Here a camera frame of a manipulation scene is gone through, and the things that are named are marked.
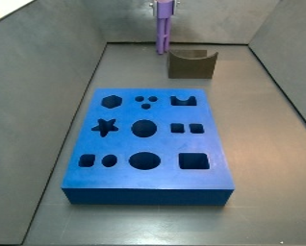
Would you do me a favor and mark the purple three prong peg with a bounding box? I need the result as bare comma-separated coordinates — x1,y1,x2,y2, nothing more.
154,0,175,55

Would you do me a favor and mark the black curved cradle stand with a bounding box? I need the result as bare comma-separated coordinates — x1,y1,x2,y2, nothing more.
167,49,220,79

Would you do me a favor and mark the blue shape sorting board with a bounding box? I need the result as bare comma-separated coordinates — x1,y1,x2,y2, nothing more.
61,88,234,206

